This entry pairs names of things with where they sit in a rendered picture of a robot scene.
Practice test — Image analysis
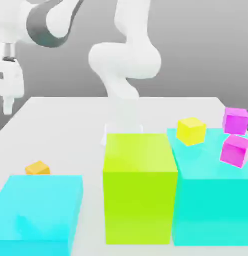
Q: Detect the large lime green box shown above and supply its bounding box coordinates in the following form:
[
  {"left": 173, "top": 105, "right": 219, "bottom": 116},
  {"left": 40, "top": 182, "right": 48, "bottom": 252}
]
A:
[{"left": 102, "top": 133, "right": 178, "bottom": 246}]

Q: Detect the small yellow cube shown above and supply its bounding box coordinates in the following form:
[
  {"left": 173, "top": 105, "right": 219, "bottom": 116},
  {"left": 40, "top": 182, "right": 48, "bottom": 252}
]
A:
[{"left": 176, "top": 117, "right": 207, "bottom": 147}]

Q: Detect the small orange cube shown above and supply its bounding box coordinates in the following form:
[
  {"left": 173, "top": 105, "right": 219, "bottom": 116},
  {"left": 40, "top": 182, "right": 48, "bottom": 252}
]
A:
[{"left": 25, "top": 160, "right": 51, "bottom": 176}]

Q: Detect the small magenta cube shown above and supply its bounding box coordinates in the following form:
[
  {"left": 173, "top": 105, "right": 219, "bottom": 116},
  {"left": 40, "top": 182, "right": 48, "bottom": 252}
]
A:
[
  {"left": 222, "top": 107, "right": 248, "bottom": 136},
  {"left": 219, "top": 134, "right": 248, "bottom": 169}
]

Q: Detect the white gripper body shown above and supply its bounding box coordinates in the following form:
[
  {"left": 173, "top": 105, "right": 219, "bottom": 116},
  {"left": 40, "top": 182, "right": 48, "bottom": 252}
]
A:
[{"left": 0, "top": 60, "right": 25, "bottom": 99}]

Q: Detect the large cyan box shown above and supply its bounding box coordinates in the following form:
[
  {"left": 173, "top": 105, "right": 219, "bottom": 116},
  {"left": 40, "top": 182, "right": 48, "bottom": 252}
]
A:
[{"left": 0, "top": 174, "right": 84, "bottom": 256}]

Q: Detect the large turquoise box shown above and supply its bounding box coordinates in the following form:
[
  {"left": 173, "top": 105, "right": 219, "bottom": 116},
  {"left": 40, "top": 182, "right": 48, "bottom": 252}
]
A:
[{"left": 166, "top": 127, "right": 248, "bottom": 247}]

